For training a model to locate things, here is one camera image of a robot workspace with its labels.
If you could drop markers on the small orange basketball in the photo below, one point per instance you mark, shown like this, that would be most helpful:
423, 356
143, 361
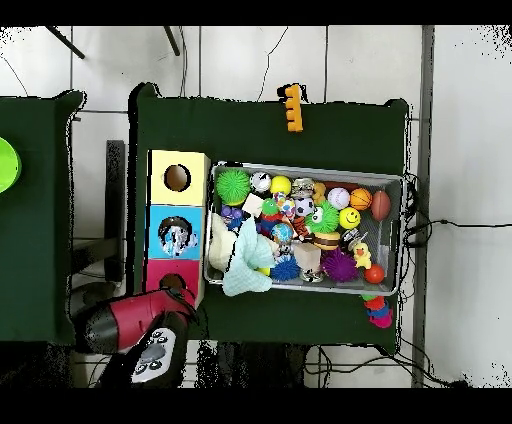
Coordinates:
361, 198

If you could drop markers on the black can with silver top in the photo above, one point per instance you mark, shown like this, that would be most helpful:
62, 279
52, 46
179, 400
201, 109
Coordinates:
352, 235

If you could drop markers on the orange plastic comb toy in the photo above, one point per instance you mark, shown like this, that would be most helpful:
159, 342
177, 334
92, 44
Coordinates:
294, 108

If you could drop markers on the grey floor strip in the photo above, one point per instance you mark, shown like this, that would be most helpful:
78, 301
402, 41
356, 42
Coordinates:
427, 120

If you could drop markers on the mint green cloth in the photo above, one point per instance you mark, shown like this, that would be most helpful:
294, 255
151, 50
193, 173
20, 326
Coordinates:
250, 264

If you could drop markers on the wooden box with three holes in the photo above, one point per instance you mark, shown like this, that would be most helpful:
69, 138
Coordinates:
197, 197

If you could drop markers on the yellow smiley ball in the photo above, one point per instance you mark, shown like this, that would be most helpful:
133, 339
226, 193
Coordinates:
349, 218

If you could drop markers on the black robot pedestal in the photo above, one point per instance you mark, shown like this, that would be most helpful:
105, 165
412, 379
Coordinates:
256, 368

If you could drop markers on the plain wooden cube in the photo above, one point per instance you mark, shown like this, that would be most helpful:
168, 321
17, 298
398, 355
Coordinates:
306, 256

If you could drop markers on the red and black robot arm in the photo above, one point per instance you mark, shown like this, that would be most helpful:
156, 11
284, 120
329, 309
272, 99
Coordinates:
136, 320

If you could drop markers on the purple spiky toy with eyes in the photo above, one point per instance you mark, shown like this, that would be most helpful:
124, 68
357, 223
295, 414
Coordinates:
340, 266

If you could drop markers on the yellow duck toy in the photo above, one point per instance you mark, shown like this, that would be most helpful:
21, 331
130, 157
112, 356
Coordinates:
362, 256

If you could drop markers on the green spiky ball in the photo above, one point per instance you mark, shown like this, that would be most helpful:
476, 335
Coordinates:
233, 186
323, 218

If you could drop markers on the green plate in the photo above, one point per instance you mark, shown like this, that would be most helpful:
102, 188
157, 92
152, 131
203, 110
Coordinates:
8, 164

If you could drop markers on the white baseball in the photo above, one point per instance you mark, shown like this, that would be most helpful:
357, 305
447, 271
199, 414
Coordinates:
338, 198

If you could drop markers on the dark green tablecloth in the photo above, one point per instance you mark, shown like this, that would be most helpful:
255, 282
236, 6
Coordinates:
240, 136
48, 200

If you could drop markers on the black tripod leg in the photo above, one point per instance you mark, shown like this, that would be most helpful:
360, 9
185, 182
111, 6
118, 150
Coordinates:
172, 40
64, 42

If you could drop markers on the clear plastic packet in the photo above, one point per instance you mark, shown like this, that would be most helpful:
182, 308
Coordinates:
180, 238

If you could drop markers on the toy hamburger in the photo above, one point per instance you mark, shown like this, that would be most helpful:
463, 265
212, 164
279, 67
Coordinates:
326, 241

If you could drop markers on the clear mesh bin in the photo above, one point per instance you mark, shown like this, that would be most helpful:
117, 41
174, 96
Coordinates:
232, 282

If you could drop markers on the cream muslin cloth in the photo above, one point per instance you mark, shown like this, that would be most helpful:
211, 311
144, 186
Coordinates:
221, 246

